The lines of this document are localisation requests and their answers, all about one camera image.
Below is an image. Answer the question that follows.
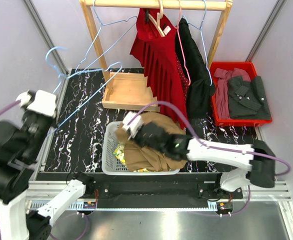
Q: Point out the tan pleated skirt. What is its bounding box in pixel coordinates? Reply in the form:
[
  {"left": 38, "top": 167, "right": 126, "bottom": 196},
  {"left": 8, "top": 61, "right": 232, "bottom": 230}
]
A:
[{"left": 115, "top": 112, "right": 187, "bottom": 172}]

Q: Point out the lemon print skirt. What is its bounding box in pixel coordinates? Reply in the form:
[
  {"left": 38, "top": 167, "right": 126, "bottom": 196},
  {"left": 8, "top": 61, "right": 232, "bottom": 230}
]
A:
[{"left": 113, "top": 143, "right": 156, "bottom": 173}]

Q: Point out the red pleated skirt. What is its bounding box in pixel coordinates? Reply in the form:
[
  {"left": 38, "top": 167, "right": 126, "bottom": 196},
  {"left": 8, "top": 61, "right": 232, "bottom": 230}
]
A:
[{"left": 130, "top": 8, "right": 188, "bottom": 118}]

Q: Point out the cream wooden hanger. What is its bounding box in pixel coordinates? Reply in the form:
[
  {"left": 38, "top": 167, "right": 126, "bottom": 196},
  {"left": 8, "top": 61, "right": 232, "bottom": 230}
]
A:
[{"left": 148, "top": 0, "right": 165, "bottom": 37}]

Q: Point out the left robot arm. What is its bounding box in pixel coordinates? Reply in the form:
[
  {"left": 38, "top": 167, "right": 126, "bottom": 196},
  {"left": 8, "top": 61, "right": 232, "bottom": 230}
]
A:
[{"left": 0, "top": 110, "right": 95, "bottom": 240}]

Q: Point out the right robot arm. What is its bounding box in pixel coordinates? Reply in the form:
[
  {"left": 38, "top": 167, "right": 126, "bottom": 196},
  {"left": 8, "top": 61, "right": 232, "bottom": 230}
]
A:
[{"left": 129, "top": 122, "right": 276, "bottom": 193}]

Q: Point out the red polka dot skirt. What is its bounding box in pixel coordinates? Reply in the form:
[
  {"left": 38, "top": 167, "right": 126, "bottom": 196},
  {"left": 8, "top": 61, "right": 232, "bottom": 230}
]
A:
[{"left": 175, "top": 55, "right": 190, "bottom": 101}]

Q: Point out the black skirt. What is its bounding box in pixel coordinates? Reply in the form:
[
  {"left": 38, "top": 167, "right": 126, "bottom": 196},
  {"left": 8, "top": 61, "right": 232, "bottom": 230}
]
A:
[{"left": 175, "top": 18, "right": 216, "bottom": 121}]

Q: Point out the wooden clothes rack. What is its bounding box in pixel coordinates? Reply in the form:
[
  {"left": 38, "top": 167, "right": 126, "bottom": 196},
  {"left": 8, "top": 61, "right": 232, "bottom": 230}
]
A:
[{"left": 88, "top": 0, "right": 233, "bottom": 112}]

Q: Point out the white plastic basket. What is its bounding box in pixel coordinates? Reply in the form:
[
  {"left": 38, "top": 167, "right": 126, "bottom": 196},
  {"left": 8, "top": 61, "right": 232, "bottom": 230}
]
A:
[{"left": 101, "top": 121, "right": 180, "bottom": 176}]

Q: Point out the black marble mat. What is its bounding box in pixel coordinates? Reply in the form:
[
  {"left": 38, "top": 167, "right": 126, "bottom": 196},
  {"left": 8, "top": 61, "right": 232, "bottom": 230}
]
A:
[{"left": 44, "top": 72, "right": 259, "bottom": 173}]

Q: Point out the pink garment in bin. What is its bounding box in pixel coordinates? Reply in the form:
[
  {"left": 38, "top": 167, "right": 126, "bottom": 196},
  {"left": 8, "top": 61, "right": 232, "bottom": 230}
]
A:
[{"left": 213, "top": 67, "right": 251, "bottom": 115}]

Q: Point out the dark grey striped shirt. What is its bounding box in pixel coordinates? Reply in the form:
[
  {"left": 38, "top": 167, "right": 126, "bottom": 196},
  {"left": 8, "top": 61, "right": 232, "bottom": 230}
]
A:
[{"left": 227, "top": 75, "right": 272, "bottom": 121}]

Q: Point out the red plastic bin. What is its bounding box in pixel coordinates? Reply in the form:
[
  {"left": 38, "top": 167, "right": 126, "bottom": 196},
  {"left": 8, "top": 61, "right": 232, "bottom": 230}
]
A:
[{"left": 210, "top": 62, "right": 273, "bottom": 127}]

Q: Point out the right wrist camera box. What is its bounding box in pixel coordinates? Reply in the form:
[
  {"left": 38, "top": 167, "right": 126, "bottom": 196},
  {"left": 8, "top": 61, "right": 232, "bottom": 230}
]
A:
[{"left": 121, "top": 111, "right": 144, "bottom": 140}]

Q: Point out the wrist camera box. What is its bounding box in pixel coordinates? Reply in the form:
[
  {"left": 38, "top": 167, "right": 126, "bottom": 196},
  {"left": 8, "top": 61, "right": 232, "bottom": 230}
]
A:
[
  {"left": 121, "top": 111, "right": 144, "bottom": 140},
  {"left": 16, "top": 90, "right": 58, "bottom": 119}
]

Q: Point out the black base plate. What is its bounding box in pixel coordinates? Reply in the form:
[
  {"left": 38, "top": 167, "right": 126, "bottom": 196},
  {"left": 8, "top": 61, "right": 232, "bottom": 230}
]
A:
[{"left": 84, "top": 172, "right": 243, "bottom": 211}]

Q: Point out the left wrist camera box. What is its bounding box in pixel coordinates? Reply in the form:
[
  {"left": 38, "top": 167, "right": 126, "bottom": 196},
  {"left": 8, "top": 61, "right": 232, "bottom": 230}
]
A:
[{"left": 16, "top": 90, "right": 58, "bottom": 119}]

